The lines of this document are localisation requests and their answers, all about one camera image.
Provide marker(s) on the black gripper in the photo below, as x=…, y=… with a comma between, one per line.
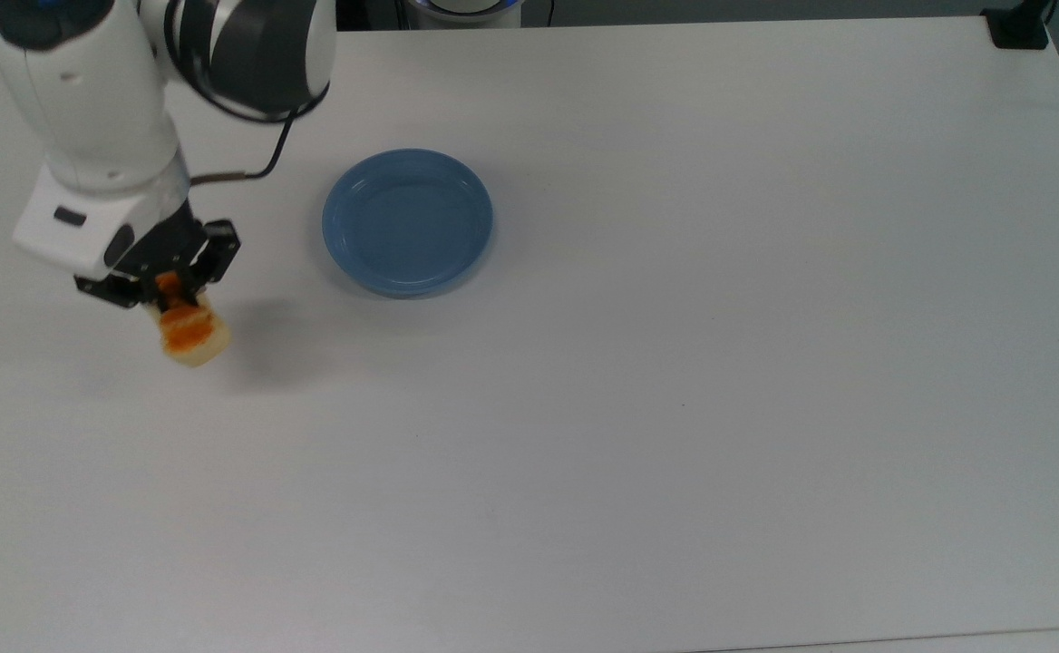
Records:
x=167, y=240

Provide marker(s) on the orange glazed bread loaf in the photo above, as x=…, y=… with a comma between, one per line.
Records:
x=192, y=343

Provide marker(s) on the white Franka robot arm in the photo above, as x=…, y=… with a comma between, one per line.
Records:
x=94, y=100

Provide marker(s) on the blue round plate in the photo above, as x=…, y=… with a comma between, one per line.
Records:
x=407, y=222

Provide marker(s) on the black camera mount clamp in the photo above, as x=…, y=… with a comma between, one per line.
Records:
x=1017, y=25

